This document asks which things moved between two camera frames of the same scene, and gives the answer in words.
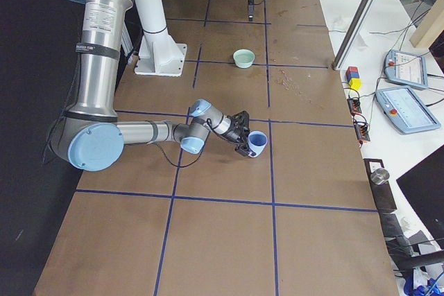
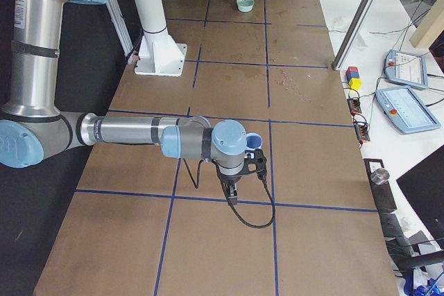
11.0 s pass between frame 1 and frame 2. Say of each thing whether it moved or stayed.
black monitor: stayed
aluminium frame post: stayed
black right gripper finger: moved
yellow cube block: stayed
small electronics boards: stayed
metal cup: stayed
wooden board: stayed
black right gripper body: moved
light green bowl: moved
